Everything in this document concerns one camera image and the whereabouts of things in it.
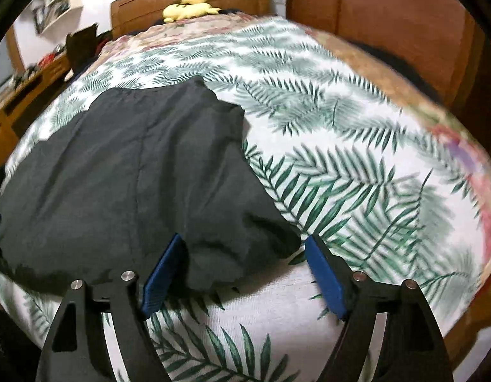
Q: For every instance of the floral quilt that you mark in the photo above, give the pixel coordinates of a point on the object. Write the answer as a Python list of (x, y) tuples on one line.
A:
[(468, 167)]

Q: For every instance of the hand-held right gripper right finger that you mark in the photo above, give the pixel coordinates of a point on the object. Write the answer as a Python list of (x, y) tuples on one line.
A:
[(325, 274)]

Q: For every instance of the wooden desk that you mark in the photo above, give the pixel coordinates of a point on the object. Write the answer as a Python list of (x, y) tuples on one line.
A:
[(6, 127)]

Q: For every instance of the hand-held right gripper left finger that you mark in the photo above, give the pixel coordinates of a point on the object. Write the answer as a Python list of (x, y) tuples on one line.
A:
[(162, 278)]

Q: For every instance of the wooden wardrobe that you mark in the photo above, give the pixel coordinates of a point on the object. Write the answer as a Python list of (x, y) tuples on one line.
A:
[(388, 16)]

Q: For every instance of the wooden headboard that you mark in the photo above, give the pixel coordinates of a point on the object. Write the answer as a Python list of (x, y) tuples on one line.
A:
[(150, 8)]

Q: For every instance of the leaf print blanket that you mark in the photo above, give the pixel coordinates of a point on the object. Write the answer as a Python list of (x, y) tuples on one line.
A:
[(349, 159)]

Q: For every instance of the black jacket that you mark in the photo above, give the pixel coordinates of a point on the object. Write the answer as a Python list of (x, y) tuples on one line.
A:
[(130, 175)]

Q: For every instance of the white wall shelf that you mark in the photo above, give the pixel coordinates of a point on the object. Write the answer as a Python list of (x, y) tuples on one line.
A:
[(54, 2)]

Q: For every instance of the red basket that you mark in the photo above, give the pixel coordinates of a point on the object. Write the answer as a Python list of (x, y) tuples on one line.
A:
[(47, 59)]

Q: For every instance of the yellow plush toy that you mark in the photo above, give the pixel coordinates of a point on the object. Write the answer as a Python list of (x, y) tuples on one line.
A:
[(185, 10)]

